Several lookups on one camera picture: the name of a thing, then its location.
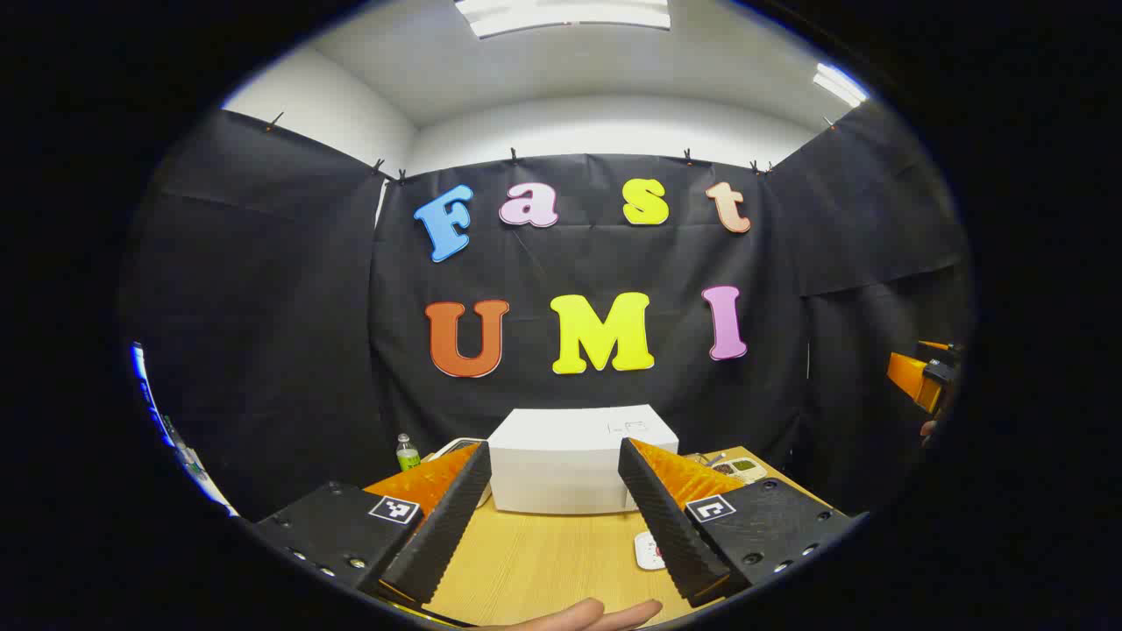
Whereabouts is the black backdrop cloth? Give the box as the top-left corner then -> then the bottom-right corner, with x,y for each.
118,98 -> 974,522

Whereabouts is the white side table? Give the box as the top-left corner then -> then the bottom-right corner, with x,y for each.
145,386 -> 239,518

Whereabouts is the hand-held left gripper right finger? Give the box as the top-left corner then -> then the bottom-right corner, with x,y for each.
618,437 -> 869,608

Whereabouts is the large ceiling light panel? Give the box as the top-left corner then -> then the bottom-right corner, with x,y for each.
454,0 -> 672,39

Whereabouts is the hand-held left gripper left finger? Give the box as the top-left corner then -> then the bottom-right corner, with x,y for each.
254,441 -> 494,610

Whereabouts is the white divided condiment tray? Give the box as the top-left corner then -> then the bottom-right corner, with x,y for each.
712,456 -> 768,485

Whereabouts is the small ceiling light panel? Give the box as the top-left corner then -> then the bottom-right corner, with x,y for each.
812,61 -> 870,108

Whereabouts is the white microwave oven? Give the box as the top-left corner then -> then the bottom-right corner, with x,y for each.
487,404 -> 680,515

